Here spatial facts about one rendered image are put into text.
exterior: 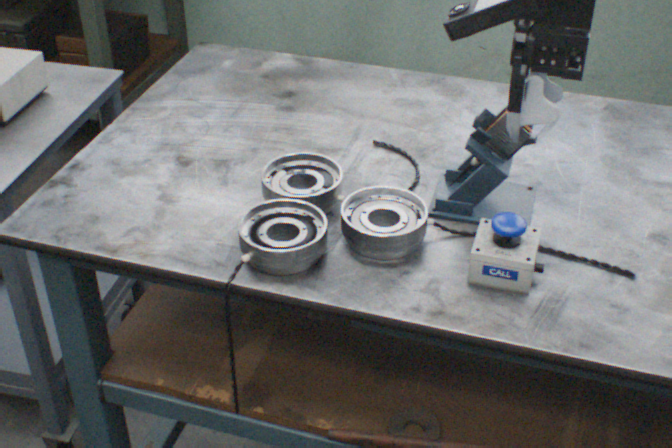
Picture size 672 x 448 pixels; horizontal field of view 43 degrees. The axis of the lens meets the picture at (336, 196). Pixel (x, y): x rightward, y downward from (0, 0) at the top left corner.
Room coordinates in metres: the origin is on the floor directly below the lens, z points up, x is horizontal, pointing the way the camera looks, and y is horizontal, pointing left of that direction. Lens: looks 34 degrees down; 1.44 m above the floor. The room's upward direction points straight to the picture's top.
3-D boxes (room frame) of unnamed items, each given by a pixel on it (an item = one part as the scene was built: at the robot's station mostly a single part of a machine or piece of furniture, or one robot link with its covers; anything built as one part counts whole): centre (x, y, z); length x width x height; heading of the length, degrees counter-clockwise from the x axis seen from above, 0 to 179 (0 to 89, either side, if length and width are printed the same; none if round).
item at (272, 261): (0.81, 0.06, 0.82); 0.10 x 0.10 x 0.04
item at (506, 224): (0.78, -0.19, 0.85); 0.04 x 0.04 x 0.05
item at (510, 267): (0.77, -0.20, 0.82); 0.08 x 0.07 x 0.05; 72
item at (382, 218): (0.84, -0.06, 0.82); 0.10 x 0.10 x 0.04
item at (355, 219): (0.84, -0.06, 0.82); 0.08 x 0.08 x 0.02
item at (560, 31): (0.90, -0.24, 1.06); 0.09 x 0.08 x 0.12; 73
